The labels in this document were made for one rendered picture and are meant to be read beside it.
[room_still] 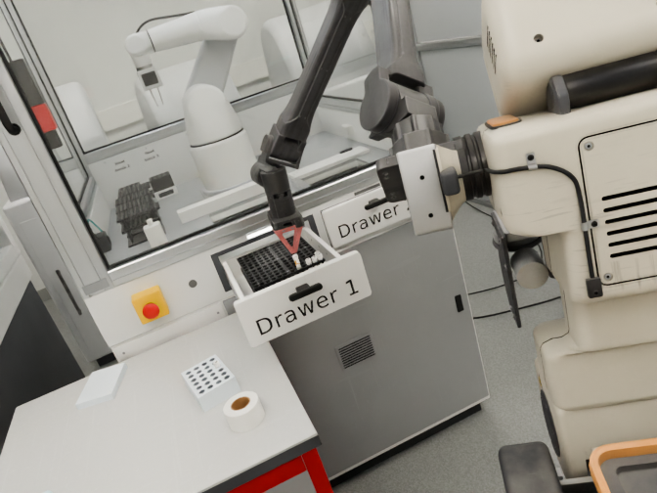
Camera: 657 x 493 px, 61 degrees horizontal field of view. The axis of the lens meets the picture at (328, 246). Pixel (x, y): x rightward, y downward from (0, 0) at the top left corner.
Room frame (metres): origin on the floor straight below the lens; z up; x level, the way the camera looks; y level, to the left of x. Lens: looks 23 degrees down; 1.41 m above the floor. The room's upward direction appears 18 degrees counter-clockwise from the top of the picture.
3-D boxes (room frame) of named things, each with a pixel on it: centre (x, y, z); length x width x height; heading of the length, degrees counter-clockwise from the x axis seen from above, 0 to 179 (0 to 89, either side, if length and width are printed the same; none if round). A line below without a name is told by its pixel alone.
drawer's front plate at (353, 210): (1.45, -0.15, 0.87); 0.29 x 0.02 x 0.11; 103
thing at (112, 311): (1.86, 0.23, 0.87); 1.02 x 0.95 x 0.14; 103
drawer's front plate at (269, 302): (1.07, 0.08, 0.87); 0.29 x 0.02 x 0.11; 103
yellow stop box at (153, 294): (1.29, 0.47, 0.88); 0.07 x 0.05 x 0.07; 103
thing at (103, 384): (1.16, 0.61, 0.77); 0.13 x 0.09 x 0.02; 179
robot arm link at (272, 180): (1.20, 0.07, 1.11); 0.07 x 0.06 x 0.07; 18
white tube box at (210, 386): (1.01, 0.33, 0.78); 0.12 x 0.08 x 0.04; 24
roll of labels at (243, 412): (0.87, 0.25, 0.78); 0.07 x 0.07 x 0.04
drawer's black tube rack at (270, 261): (1.26, 0.13, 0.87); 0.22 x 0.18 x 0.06; 13
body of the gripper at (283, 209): (1.20, 0.07, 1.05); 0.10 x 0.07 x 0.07; 8
